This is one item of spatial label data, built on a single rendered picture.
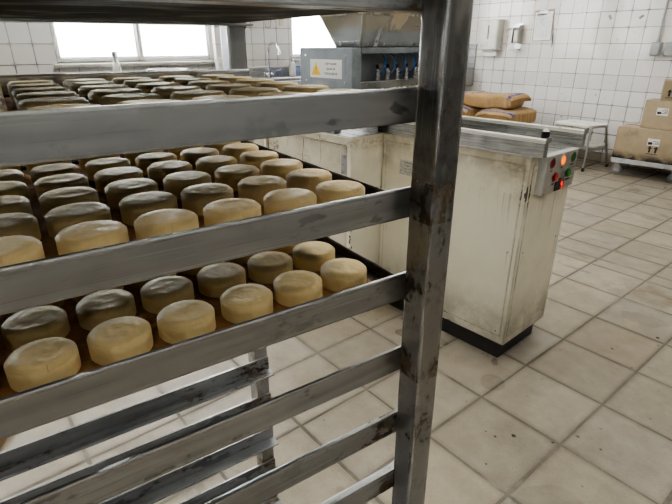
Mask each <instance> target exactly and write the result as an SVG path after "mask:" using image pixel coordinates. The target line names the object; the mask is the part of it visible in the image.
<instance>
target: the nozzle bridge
mask: <svg viewBox="0 0 672 504"><path fill-rule="evenodd" d="M419 49H420V47H385V48H336V47H323V48H300V65H301V85H325V86H328V88H330V89H360V90H365V89H377V88H390V87H402V86H415V85H417V82H418V72H417V78H416V79H413V78H412V77H413V76H412V75H413V71H412V72H410V73H408V79H403V77H404V71H403V72H402V73H399V79H398V80H395V79H394V78H395V77H394V72H393V73H392V74H390V77H389V80H385V71H384V73H382V74H380V78H379V79H380V80H379V81H375V69H376V64H379V69H380V72H382V71H383V70H384V67H385V59H384V57H383V56H382V55H380V54H383V55H384V56H385V57H386V64H389V69H390V72H392V71H393V69H394V66H395V59H394V57H393V56H392V55H390V53H392V54H393V55H394V56H395V57H396V63H399V71H402V70H403V68H404V57H403V56H402V55H400V53H402V54H403V55H404V56H405V58H406V63H408V69H409V71H411V70H412V68H413V65H414V59H413V57H412V56H411V55H410V54H409V53H412V54H413V55H414V57H415V63H417V67H418V66H419V54H418V53H419Z"/></svg>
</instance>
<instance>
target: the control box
mask: <svg viewBox="0 0 672 504"><path fill-rule="evenodd" d="M578 150H579V148H575V147H569V148H565V149H562V150H558V151H555V152H551V153H548V154H547V157H546V158H543V159H542V158H539V161H538V170H537V177H536V183H535V189H534V195H537V196H543V195H546V194H549V193H551V192H554V191H556V189H557V187H556V184H557V182H558V184H557V185H558V189H557V190H559V189H561V188H560V185H561V184H562V183H561V181H563V184H562V185H561V186H562V188H564V187H566V186H569V185H572V181H573V176H574V171H575V166H576V161H577V156H578ZM574 153H576V158H575V160H574V161H572V155H573V154H574ZM564 156H566V161H565V163H564V164H563V165H562V158H563V157H564ZM553 159H555V160H556V163H555V166H554V167H553V168H551V162H552V160H553ZM568 168H570V169H571V174H570V176H568V177H567V176H566V175H565V173H566V170H567V169H568ZM554 173H558V175H559V176H558V179H557V181H553V180H552V178H553V175H554Z"/></svg>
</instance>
